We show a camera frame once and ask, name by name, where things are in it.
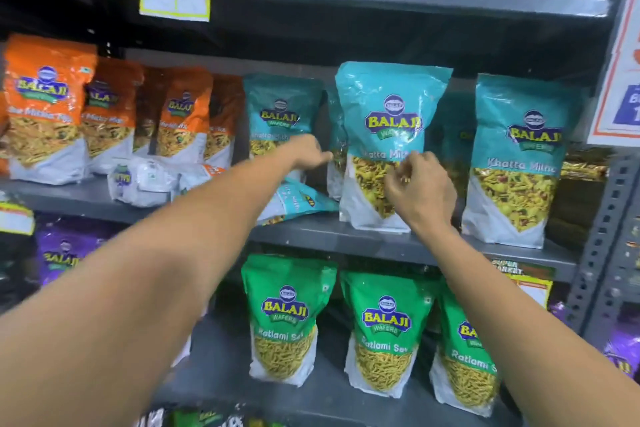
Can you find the person's left hand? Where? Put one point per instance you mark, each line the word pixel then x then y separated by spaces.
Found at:
pixel 305 154

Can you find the person's right hand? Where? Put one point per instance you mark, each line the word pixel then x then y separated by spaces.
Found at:
pixel 425 196

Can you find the person's right fingers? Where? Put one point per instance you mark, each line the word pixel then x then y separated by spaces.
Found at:
pixel 417 166

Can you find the person's left fingers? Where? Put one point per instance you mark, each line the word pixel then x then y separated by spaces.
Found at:
pixel 320 157

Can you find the person's right forearm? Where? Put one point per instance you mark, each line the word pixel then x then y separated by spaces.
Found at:
pixel 515 341

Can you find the person's left forearm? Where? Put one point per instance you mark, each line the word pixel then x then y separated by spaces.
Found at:
pixel 150 291

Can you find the row of teal snack packets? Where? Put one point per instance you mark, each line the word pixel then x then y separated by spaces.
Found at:
pixel 520 141

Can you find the gold brown snack packet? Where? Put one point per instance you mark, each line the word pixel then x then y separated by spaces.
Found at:
pixel 582 169

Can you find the white orange poster sign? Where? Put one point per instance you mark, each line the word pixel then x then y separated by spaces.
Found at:
pixel 617 66

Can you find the purple snack packet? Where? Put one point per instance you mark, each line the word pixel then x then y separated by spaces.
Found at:
pixel 622 346
pixel 62 251

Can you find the dark green snack packet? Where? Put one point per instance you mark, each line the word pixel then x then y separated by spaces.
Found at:
pixel 210 416

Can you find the row of orange snack packets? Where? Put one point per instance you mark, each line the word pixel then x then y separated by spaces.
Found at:
pixel 45 91

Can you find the grey perforated rack post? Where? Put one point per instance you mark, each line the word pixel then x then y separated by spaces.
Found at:
pixel 600 241

